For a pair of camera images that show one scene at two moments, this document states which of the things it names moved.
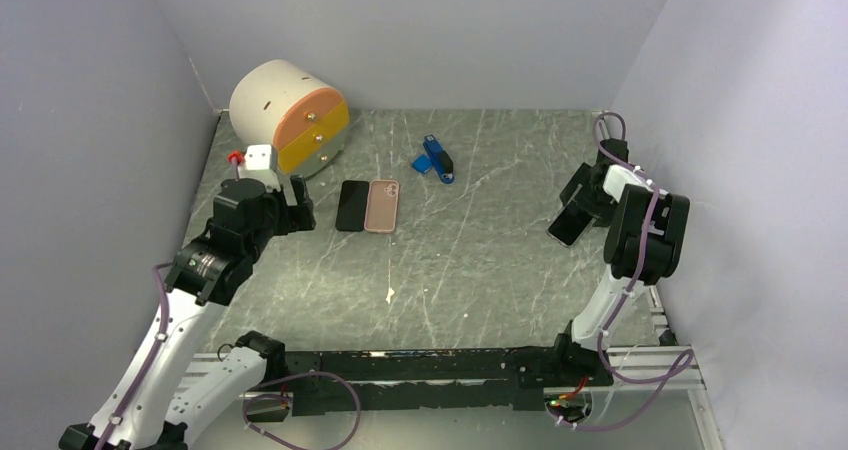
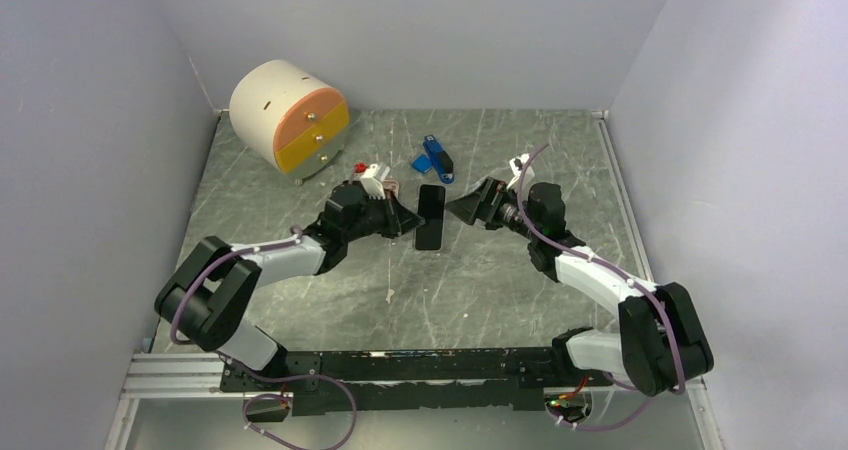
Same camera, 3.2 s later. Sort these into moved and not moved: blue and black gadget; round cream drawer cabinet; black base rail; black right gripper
Moved: black right gripper
Not moved: black base rail; blue and black gadget; round cream drawer cabinet
